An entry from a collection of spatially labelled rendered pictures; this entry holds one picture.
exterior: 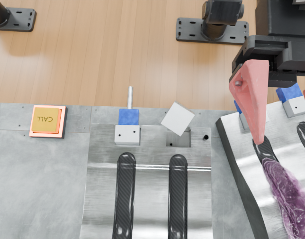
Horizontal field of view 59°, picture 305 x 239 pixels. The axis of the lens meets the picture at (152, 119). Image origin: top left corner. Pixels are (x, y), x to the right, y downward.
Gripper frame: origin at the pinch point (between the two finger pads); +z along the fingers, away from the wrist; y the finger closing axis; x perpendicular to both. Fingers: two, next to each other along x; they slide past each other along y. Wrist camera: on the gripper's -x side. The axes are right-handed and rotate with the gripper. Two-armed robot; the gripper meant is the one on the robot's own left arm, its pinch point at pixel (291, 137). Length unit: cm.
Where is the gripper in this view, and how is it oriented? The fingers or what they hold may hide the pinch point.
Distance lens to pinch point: 30.1
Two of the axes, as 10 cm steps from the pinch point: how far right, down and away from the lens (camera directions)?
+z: -0.7, 9.7, -2.4
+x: 0.1, 2.5, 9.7
